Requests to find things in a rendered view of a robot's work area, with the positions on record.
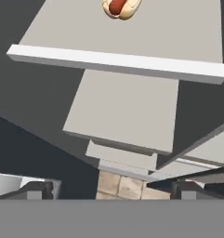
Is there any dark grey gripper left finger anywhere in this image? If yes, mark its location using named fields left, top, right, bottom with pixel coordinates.
left=0, top=180, right=55, bottom=201

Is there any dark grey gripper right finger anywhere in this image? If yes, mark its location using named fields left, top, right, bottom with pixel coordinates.
left=171, top=180, right=224, bottom=201

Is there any hot dog in bun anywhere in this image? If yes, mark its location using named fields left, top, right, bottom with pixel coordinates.
left=101, top=0, right=143, bottom=21

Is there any white grey box fitting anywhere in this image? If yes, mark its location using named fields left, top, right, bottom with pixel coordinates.
left=0, top=172, right=62, bottom=200

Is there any dark grey cupboard run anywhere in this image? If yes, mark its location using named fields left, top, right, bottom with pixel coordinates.
left=146, top=119, right=224, bottom=191

